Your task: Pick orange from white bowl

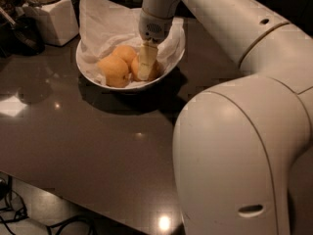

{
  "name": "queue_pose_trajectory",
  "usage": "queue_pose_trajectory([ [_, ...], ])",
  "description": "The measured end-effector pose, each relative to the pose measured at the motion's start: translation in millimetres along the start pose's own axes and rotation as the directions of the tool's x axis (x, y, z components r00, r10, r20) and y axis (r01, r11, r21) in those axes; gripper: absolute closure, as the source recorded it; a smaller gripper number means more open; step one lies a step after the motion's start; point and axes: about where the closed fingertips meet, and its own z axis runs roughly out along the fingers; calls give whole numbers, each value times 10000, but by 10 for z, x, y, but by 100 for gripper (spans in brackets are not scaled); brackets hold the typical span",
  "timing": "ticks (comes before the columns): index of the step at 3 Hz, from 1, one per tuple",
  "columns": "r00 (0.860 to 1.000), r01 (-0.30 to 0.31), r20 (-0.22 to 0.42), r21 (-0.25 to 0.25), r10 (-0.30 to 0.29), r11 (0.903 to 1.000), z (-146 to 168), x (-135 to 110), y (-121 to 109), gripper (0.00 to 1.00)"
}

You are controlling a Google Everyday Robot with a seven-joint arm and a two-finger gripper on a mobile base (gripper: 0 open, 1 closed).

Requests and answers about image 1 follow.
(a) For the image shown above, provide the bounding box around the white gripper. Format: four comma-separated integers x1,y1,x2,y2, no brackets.
138,10,172,81

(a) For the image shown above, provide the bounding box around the orange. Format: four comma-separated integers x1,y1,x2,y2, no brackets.
130,57,161,81
97,55,129,88
112,45,137,67

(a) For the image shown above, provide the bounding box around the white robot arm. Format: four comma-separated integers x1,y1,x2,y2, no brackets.
140,0,313,235

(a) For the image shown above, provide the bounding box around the white ceramic bowl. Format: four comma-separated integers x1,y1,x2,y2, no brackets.
75,7,187,93

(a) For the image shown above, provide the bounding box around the white paper napkin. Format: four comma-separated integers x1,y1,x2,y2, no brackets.
78,0,186,86

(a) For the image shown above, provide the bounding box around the white ceramic jar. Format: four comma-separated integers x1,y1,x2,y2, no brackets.
22,0,79,46

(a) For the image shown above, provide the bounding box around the black pan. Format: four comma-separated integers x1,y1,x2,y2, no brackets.
0,7,45,58

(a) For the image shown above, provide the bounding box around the black floor cable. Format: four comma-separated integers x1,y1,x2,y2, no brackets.
0,176,96,235

